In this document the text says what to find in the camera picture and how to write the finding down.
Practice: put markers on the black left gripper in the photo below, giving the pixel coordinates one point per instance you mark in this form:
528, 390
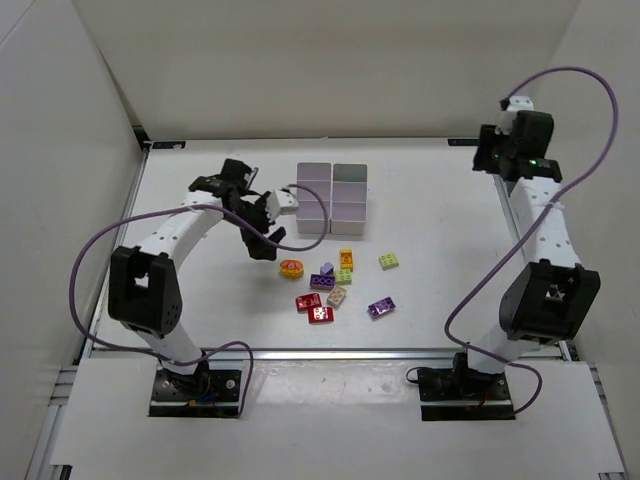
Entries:
255, 220

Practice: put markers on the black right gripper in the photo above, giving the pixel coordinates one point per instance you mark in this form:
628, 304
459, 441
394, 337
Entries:
484, 150

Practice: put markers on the orange round lego piece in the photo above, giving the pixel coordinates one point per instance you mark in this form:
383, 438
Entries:
291, 269

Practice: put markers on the orange lego brick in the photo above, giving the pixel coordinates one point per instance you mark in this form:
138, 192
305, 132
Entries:
346, 259

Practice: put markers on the light green lego brick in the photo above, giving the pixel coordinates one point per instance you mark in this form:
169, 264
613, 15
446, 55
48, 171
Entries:
388, 261
343, 276

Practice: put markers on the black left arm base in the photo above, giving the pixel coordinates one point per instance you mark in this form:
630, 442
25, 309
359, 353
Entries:
215, 395

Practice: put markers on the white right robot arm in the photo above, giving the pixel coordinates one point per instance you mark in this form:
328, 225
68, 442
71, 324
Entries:
548, 301

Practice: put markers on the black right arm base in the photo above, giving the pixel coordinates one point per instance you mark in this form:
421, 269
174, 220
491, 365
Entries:
456, 394

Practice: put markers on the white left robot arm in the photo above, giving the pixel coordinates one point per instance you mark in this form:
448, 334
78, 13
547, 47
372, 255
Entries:
144, 293

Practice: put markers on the purple lego brick with holes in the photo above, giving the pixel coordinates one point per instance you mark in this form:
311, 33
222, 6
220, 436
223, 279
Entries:
322, 282

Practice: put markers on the red lego brick left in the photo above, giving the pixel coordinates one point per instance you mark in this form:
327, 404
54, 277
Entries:
307, 302

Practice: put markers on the small lilac lego brick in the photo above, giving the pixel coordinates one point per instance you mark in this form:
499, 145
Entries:
327, 269

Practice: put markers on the red lego brick with dots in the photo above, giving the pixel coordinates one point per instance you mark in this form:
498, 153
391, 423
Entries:
320, 315

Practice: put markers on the tan lego brick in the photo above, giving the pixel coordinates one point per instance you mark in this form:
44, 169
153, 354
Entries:
336, 296

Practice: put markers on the purple lego brick right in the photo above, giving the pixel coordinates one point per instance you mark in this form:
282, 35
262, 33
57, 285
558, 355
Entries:
381, 307

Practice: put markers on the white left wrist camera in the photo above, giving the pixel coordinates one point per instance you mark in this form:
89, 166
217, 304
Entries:
279, 203

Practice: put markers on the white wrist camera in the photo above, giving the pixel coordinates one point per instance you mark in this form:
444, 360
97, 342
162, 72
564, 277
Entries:
509, 108
279, 203

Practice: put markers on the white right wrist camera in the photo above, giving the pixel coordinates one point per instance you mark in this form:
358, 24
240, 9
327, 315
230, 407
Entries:
509, 108

